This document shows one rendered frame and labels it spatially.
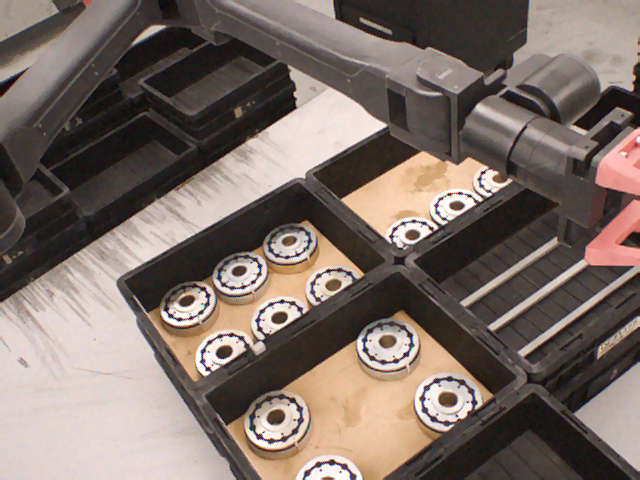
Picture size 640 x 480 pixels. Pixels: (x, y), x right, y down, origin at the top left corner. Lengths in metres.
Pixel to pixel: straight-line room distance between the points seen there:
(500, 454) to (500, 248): 0.41
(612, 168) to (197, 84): 2.13
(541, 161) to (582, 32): 2.96
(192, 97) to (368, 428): 1.59
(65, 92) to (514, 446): 0.78
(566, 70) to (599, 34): 2.86
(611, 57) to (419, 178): 1.96
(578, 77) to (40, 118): 0.50
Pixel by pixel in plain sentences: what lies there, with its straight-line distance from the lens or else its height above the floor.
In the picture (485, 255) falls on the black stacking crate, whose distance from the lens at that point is 1.40.
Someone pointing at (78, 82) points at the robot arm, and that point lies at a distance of 0.84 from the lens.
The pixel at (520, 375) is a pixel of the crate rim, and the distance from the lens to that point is 1.13.
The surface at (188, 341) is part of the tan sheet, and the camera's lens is 1.36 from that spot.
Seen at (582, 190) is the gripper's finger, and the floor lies 1.47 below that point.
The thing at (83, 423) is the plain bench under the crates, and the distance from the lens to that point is 1.50.
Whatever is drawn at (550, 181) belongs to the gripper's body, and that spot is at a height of 1.45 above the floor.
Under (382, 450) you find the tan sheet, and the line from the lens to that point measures 1.18.
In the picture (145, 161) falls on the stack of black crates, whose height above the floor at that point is 0.38.
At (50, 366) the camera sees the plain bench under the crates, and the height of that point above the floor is 0.70.
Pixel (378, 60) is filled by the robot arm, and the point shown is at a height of 1.48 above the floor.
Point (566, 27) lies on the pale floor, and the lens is 3.59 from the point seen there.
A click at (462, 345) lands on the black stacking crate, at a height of 0.88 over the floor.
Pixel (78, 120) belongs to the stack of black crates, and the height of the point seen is 0.51.
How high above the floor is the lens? 1.87
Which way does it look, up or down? 45 degrees down
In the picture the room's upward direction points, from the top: 12 degrees counter-clockwise
